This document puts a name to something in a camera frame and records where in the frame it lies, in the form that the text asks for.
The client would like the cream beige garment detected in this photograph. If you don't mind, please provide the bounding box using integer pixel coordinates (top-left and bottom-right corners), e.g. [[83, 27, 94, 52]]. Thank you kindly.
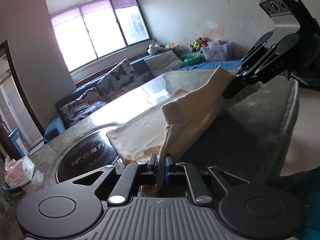
[[107, 67, 260, 195]]

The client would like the clear plastic storage box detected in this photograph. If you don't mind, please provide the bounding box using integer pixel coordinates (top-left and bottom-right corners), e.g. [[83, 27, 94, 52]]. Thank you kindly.
[[201, 40, 232, 61]]

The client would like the round black induction cooktop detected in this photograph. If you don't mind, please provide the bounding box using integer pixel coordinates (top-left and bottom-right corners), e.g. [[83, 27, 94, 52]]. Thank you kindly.
[[56, 129, 119, 183]]

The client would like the plush toy pile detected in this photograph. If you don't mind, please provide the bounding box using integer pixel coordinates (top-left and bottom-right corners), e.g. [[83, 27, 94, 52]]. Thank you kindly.
[[164, 36, 208, 52]]

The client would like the green bowl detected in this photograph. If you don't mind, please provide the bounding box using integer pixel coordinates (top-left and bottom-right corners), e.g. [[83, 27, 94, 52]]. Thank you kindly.
[[184, 55, 201, 65]]

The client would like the grey quilted star tablecloth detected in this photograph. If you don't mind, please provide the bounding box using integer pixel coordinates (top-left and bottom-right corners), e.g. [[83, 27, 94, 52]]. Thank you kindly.
[[0, 68, 301, 240]]

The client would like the grey plain cushion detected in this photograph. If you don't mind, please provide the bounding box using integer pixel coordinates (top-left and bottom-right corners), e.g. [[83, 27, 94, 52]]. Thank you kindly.
[[144, 50, 185, 77]]

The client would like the left butterfly cushion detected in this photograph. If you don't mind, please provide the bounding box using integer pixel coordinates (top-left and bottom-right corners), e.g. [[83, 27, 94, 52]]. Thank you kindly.
[[59, 87, 107, 127]]

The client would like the butterfly cushion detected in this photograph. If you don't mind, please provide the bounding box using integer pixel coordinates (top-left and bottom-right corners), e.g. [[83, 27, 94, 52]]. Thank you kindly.
[[97, 59, 143, 100], [59, 87, 107, 127]]

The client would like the panda plush toy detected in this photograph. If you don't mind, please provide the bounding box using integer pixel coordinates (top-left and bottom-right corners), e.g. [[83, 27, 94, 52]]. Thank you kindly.
[[146, 43, 165, 55]]

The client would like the pink tissue pack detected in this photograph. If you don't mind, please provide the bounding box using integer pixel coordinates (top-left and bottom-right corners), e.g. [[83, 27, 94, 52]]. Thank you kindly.
[[4, 156, 35, 189]]

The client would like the blue white cardboard box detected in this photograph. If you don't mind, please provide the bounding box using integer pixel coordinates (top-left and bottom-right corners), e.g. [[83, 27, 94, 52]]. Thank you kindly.
[[9, 128, 29, 157]]

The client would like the right butterfly cushion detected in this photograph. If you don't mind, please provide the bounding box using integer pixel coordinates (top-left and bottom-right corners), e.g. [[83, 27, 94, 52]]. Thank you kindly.
[[97, 59, 143, 100]]

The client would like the black teal smartwatch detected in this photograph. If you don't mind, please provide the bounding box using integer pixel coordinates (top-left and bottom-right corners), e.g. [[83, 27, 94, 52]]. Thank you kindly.
[[1, 183, 23, 195]]

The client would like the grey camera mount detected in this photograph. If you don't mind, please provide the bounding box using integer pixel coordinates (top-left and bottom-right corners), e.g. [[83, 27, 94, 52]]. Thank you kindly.
[[259, 0, 315, 33]]

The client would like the window with green frame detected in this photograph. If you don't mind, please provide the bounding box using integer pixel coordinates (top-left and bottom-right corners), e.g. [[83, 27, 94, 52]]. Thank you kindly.
[[50, 0, 151, 73]]

